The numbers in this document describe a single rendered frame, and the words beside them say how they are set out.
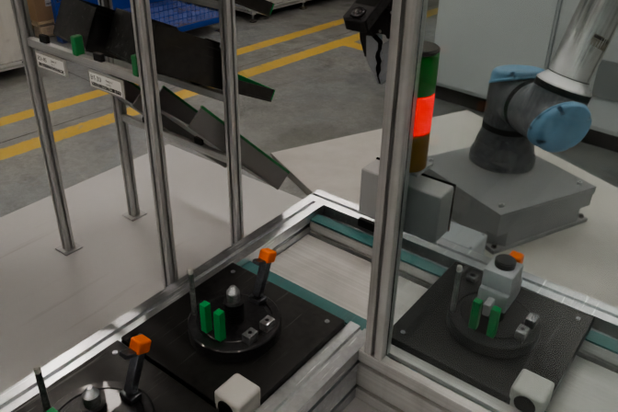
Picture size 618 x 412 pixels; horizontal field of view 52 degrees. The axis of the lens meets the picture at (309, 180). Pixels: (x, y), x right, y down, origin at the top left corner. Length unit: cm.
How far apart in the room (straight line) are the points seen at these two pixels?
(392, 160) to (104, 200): 93
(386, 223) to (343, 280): 37
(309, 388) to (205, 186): 78
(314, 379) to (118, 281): 52
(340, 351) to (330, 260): 29
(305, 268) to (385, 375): 30
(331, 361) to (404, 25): 49
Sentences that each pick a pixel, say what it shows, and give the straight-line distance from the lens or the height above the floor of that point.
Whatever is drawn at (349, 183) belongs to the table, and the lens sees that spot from 159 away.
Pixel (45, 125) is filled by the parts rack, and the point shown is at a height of 114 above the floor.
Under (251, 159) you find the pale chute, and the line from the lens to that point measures 122.
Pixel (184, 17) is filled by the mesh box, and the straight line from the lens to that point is 569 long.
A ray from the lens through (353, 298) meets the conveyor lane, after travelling 113.
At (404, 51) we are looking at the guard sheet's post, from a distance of 72.
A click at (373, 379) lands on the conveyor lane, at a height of 92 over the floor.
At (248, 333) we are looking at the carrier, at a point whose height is 101.
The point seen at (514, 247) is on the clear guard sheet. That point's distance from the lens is 76.
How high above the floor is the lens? 163
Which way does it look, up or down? 29 degrees down
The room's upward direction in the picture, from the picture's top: 1 degrees clockwise
